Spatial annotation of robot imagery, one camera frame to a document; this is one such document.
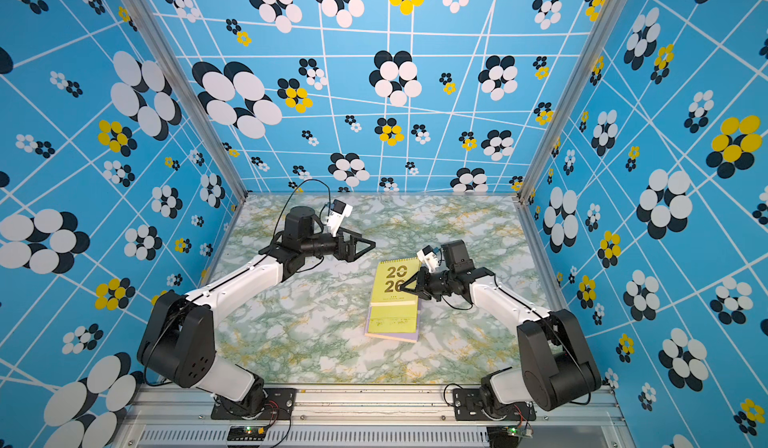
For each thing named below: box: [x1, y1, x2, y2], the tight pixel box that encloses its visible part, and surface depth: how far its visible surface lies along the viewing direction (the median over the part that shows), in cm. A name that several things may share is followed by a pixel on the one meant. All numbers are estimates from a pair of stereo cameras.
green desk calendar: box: [368, 257, 421, 333], surface depth 84 cm
